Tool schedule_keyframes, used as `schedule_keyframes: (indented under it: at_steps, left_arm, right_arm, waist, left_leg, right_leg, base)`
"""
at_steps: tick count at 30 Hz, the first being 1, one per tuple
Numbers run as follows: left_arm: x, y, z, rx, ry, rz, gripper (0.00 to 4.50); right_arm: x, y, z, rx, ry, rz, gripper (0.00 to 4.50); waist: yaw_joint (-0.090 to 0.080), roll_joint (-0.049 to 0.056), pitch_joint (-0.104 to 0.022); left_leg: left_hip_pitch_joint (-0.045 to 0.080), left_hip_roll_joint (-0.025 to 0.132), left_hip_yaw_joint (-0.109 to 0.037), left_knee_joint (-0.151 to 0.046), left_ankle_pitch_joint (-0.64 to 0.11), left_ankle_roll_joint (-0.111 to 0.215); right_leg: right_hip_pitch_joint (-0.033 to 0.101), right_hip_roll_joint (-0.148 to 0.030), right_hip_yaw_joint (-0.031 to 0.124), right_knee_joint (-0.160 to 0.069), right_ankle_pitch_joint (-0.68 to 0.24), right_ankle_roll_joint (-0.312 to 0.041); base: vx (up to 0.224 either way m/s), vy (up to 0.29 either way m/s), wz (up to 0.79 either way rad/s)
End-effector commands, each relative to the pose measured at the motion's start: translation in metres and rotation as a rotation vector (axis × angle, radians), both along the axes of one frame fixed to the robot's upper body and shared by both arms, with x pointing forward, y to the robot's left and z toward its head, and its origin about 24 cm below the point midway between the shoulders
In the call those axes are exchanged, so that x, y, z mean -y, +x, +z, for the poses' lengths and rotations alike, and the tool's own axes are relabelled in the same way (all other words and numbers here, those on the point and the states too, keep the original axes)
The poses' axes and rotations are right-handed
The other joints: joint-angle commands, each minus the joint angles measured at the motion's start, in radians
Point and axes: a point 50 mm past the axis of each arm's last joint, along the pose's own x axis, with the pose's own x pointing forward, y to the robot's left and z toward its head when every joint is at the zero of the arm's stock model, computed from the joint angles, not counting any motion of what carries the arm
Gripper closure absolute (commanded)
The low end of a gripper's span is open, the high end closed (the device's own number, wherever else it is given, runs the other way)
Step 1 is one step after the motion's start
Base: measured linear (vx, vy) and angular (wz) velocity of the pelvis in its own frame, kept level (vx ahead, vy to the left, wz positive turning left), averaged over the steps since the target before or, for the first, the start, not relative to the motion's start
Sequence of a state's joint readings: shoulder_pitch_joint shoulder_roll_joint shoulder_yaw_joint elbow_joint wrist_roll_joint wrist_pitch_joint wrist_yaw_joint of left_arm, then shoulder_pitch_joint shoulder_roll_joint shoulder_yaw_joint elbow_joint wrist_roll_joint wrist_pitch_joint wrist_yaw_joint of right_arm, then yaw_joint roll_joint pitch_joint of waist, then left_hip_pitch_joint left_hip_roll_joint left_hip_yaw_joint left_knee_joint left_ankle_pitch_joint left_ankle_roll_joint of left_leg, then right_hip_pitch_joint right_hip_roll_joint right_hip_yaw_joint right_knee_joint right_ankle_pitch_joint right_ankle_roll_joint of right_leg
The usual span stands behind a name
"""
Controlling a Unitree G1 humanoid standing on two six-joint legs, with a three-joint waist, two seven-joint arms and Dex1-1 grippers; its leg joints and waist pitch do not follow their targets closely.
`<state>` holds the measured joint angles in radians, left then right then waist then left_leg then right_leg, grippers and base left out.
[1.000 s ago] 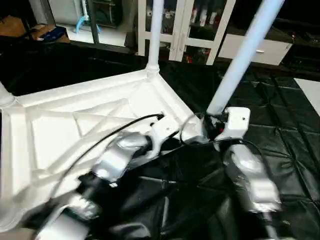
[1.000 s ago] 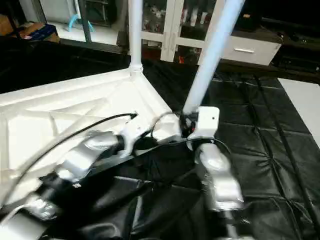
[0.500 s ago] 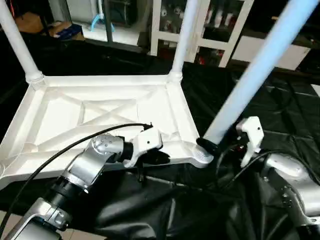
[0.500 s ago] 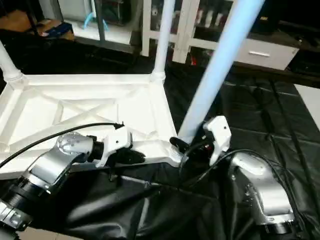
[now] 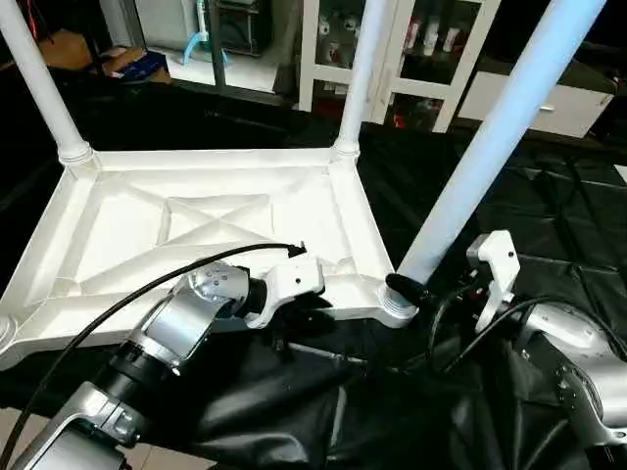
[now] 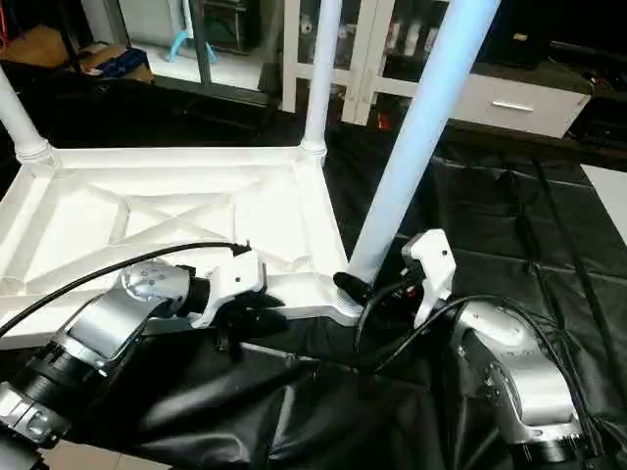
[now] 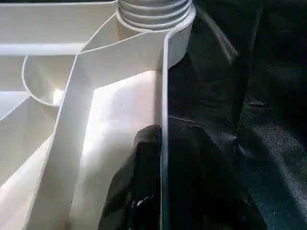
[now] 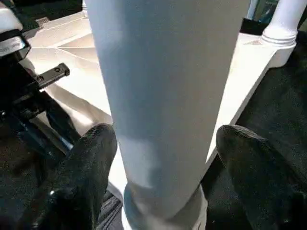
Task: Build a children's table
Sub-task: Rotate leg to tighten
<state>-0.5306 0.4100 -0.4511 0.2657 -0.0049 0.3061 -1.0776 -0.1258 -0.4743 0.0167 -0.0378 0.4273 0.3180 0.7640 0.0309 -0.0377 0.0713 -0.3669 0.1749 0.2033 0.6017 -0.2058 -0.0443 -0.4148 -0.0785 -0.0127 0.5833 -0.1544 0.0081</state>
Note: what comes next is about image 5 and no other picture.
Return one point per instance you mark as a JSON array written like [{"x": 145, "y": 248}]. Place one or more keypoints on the white flat panel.
[{"x": 621, "y": 174}]

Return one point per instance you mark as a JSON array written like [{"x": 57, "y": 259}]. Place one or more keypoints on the black work mat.
[{"x": 441, "y": 186}]

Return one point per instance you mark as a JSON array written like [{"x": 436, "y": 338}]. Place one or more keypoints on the grey metal pole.
[{"x": 217, "y": 44}]

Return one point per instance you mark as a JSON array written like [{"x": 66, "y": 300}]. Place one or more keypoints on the white plastic table top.
[{"x": 176, "y": 215}]

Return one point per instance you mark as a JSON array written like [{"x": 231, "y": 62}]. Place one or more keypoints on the brown wooden board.
[{"x": 59, "y": 49}]

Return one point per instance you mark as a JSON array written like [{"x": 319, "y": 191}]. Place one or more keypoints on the dark equipment rack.
[{"x": 245, "y": 27}]

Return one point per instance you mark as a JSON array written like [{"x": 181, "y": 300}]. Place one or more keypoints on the blue flat box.
[{"x": 137, "y": 67}]

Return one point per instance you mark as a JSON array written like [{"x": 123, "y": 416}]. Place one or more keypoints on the light blue plastic item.
[{"x": 201, "y": 44}]

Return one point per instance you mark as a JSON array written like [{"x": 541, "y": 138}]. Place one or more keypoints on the white drawer unit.
[{"x": 568, "y": 108}]

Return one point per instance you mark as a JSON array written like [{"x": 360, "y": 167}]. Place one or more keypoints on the white plastic table leg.
[
  {"x": 364, "y": 78},
  {"x": 44, "y": 78},
  {"x": 500, "y": 137}
]

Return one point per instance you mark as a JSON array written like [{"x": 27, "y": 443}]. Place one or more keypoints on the white glass door cabinet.
[{"x": 421, "y": 59}]

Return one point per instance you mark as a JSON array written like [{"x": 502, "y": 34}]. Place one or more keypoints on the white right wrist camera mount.
[{"x": 495, "y": 269}]

